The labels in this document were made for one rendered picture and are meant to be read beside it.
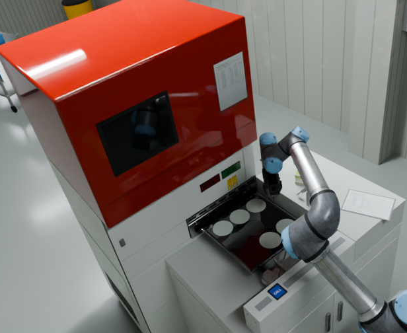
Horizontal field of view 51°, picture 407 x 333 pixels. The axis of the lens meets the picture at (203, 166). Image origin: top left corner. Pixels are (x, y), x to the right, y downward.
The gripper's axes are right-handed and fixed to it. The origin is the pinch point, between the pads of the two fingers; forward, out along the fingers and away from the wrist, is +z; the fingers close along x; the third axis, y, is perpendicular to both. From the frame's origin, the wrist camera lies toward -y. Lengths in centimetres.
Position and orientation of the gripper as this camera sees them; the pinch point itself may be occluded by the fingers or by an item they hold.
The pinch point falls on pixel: (273, 199)
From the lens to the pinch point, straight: 208.1
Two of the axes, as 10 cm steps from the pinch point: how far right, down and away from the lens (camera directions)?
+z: 1.6, 7.8, 6.1
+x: -9.9, 1.5, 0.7
